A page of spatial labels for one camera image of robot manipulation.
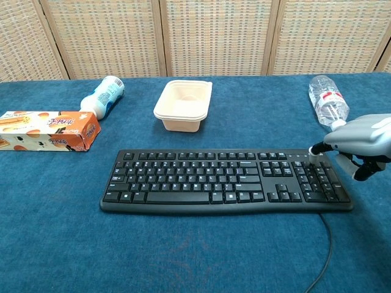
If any white blue yogurt bottle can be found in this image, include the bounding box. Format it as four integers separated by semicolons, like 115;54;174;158
79;75;125;121

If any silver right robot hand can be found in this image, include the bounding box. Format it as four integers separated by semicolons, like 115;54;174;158
308;113;391;182

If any woven wooden folding screen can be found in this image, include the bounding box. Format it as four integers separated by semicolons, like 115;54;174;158
0;0;391;83

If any clear plastic water bottle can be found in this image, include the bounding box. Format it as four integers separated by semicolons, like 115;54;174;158
308;74;350;129

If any black Logitech keyboard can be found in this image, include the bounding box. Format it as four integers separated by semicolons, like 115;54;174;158
99;148;354;216

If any thin black cable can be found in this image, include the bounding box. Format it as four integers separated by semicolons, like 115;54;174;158
304;213;334;293

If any orange snack cardboard box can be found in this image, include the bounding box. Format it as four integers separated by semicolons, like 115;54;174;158
0;110;102;152

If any beige plastic food container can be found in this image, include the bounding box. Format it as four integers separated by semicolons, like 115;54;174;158
153;79;213;133

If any blue fabric tablecloth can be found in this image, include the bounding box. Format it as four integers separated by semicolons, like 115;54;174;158
0;72;391;293

